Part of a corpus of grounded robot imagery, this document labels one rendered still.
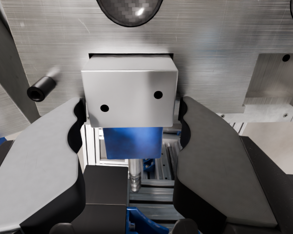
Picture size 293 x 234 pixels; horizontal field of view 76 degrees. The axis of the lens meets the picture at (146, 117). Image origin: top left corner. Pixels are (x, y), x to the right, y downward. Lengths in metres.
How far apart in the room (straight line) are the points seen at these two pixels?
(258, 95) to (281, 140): 1.49
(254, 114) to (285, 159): 1.55
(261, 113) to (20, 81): 0.29
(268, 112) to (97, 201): 0.30
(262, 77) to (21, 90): 0.22
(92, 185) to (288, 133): 1.45
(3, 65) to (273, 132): 1.53
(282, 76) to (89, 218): 0.32
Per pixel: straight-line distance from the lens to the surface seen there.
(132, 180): 0.18
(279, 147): 1.71
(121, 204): 0.36
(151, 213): 0.47
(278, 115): 0.31
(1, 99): 0.21
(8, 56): 0.23
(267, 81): 0.19
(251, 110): 0.29
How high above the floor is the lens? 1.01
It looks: 58 degrees down
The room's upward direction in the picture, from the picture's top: 176 degrees clockwise
